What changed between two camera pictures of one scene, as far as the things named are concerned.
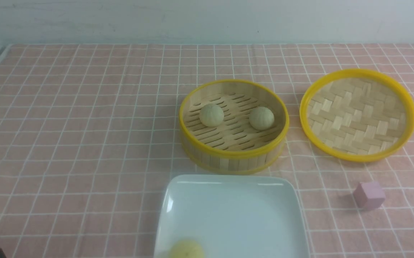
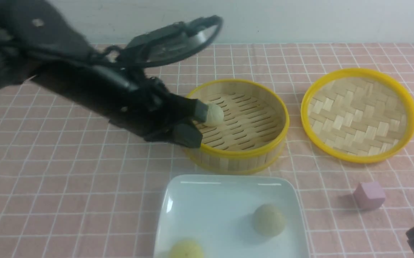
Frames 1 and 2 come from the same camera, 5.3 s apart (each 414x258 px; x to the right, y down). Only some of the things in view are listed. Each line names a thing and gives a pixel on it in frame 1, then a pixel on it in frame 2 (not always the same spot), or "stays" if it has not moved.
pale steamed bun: x=211 y=115 stays
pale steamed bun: x=261 y=118 → x=269 y=220
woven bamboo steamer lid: x=358 y=115 stays
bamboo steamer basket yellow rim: x=233 y=126 stays
